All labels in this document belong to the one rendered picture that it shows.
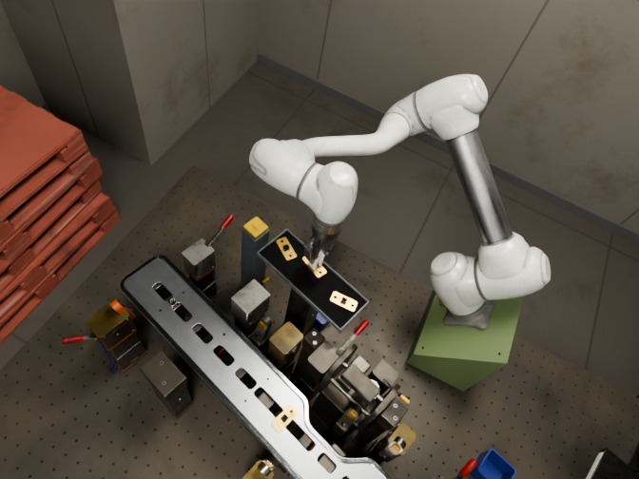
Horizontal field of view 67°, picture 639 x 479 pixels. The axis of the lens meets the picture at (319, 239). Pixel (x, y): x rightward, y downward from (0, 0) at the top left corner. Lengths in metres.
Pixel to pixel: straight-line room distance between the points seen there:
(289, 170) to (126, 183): 2.17
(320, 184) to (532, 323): 2.29
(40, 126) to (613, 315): 3.36
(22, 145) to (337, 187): 1.67
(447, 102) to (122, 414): 1.49
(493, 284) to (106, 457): 1.40
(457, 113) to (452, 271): 0.53
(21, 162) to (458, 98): 1.78
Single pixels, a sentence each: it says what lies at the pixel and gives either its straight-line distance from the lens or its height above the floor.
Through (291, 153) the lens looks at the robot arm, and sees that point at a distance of 1.19.
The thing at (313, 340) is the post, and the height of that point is 1.10.
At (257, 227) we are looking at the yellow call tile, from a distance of 1.62.
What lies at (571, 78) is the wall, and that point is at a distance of 3.25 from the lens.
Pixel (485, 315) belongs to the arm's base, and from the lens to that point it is 1.86.
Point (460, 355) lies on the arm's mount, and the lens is 1.82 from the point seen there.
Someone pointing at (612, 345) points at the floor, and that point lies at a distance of 3.46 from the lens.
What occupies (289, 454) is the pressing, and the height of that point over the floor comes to 1.00.
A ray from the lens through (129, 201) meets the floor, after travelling 3.17.
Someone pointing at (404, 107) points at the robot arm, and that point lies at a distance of 1.60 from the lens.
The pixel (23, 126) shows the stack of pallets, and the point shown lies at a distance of 2.55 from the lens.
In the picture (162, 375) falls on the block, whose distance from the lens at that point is 1.56.
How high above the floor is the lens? 2.52
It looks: 57 degrees down
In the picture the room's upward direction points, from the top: 16 degrees clockwise
